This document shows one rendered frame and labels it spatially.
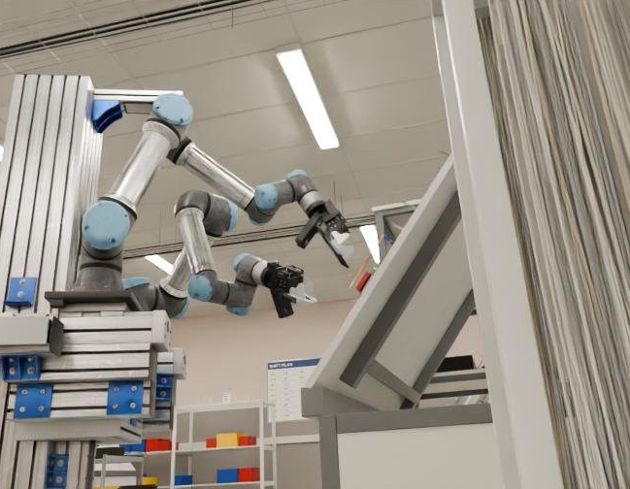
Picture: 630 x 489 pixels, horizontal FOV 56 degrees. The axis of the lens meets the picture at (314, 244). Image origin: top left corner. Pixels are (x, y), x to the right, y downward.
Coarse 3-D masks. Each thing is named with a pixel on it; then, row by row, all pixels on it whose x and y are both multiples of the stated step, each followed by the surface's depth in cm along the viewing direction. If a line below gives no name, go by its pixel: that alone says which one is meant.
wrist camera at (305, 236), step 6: (312, 216) 180; (318, 216) 180; (312, 222) 179; (306, 228) 178; (312, 228) 178; (300, 234) 178; (306, 234) 177; (312, 234) 180; (300, 240) 177; (306, 240) 178; (300, 246) 179
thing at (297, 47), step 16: (288, 48) 382; (288, 64) 392; (304, 64) 394; (288, 80) 409; (304, 80) 408; (304, 96) 425; (320, 96) 431; (304, 112) 445; (320, 112) 444; (320, 128) 465; (320, 144) 487; (336, 144) 488
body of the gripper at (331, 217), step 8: (328, 200) 183; (312, 208) 181; (320, 208) 182; (328, 208) 181; (328, 216) 178; (336, 216) 179; (320, 224) 177; (328, 224) 178; (336, 224) 177; (344, 224) 180; (320, 232) 178; (344, 232) 179
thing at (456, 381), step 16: (384, 208) 278; (400, 208) 277; (384, 224) 288; (400, 224) 296; (384, 240) 274; (384, 256) 270; (432, 384) 268; (448, 384) 271; (464, 384) 273; (480, 384) 276
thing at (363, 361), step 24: (456, 192) 154; (456, 216) 152; (432, 240) 152; (432, 264) 153; (408, 288) 149; (384, 312) 149; (384, 336) 148; (456, 336) 228; (360, 360) 147; (432, 360) 226; (408, 408) 223
